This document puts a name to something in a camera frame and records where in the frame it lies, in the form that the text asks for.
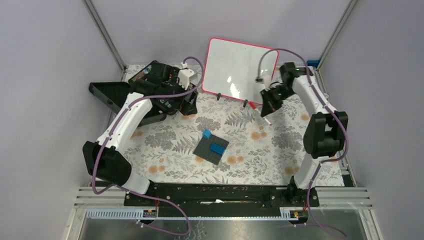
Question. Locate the dark blue lego brick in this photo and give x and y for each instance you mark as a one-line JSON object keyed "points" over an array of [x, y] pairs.
{"points": [[217, 149]]}

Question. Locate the red whiteboard marker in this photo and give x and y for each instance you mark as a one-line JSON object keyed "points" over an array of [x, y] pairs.
{"points": [[254, 106]]}

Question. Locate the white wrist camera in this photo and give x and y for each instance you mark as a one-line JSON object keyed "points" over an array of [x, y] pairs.
{"points": [[185, 75], [265, 80]]}

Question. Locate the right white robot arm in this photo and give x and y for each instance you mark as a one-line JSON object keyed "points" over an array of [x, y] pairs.
{"points": [[326, 132]]}

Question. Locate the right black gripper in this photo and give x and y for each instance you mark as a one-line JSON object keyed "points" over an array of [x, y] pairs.
{"points": [[269, 105]]}

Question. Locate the aluminium frame rail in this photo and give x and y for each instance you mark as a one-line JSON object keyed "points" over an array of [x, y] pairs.
{"points": [[105, 34]]}

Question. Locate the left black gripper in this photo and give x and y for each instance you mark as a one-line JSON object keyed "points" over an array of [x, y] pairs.
{"points": [[175, 83]]}

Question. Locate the blue corner bracket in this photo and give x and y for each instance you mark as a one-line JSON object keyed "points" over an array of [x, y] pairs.
{"points": [[313, 63]]}

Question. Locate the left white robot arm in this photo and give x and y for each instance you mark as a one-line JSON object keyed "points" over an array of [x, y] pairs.
{"points": [[104, 157]]}

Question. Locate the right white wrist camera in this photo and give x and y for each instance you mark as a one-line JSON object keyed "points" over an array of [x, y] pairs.
{"points": [[265, 80]]}

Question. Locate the light blue lego brick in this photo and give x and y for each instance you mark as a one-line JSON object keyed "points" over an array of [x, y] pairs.
{"points": [[207, 133]]}

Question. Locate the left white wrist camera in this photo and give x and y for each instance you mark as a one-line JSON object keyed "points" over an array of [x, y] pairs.
{"points": [[185, 75]]}

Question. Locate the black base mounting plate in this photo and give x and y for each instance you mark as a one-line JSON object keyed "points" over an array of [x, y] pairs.
{"points": [[223, 200]]}

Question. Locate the pink framed whiteboard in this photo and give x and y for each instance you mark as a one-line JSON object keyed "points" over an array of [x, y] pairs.
{"points": [[231, 68]]}

